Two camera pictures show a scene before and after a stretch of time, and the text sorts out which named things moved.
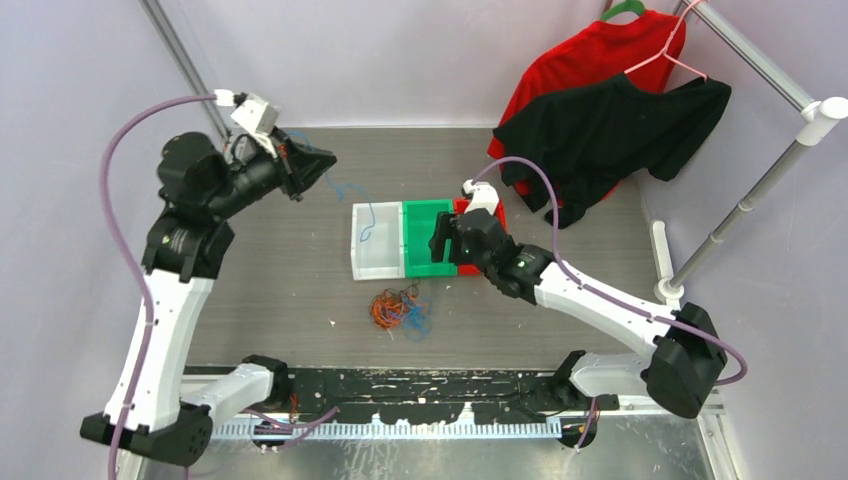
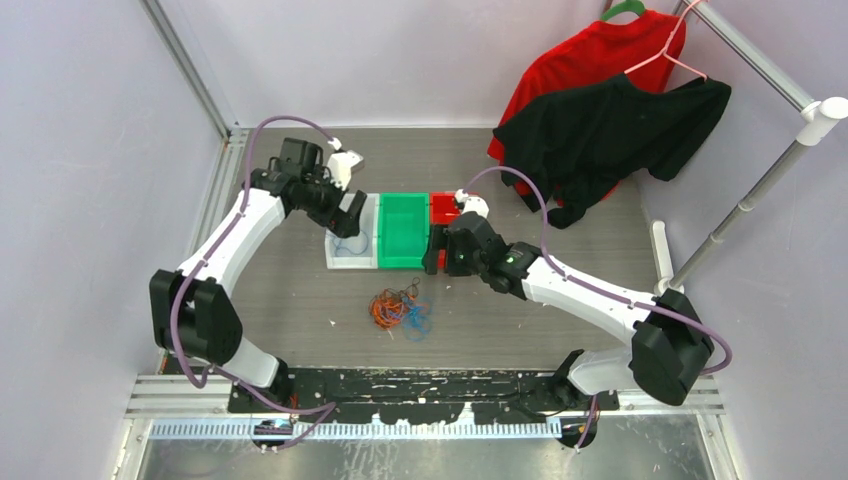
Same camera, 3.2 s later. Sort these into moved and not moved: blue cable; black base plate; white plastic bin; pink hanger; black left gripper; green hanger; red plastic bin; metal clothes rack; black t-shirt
Moved: black left gripper; white plastic bin; blue cable; red plastic bin
Not moved: metal clothes rack; pink hanger; black base plate; black t-shirt; green hanger
